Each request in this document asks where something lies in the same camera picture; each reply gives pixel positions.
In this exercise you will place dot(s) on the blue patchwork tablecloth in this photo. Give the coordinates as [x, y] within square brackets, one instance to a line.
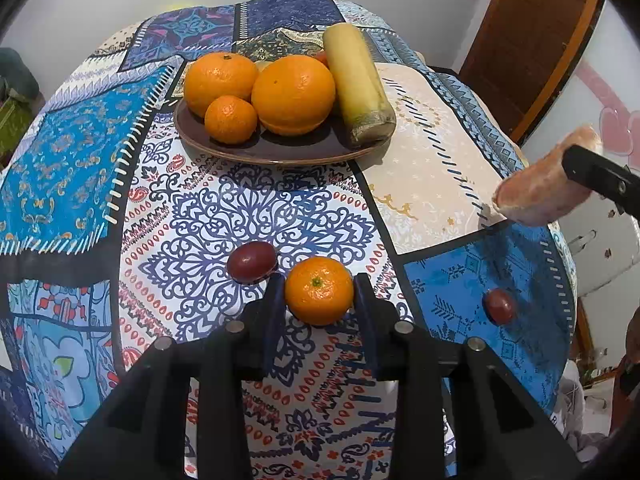
[210, 220]

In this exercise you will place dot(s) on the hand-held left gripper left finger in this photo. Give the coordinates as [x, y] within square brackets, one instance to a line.
[272, 315]

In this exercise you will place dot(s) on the small tangerine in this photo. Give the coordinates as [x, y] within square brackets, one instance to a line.
[319, 291]
[231, 120]

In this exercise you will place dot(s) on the large orange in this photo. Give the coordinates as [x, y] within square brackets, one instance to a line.
[220, 80]
[292, 95]

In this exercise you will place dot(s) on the brown wooden door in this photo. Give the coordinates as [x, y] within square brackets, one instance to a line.
[530, 35]

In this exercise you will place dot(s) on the grey plush toy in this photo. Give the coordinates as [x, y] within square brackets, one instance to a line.
[15, 72]

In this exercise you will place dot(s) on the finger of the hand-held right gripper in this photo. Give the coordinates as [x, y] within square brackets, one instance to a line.
[597, 175]

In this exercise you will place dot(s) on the white heart-print sliding door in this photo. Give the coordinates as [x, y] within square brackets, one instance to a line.
[617, 120]

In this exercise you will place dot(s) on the dark red grape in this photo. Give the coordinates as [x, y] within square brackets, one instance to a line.
[251, 261]
[499, 306]

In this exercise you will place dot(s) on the red tomato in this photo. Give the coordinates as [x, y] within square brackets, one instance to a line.
[322, 58]

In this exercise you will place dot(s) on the green cardboard box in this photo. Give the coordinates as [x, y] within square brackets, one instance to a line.
[12, 117]

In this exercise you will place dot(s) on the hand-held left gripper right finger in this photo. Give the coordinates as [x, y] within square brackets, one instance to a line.
[367, 320]

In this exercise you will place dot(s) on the dark purple plate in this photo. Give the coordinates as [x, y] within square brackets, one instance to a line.
[280, 149]

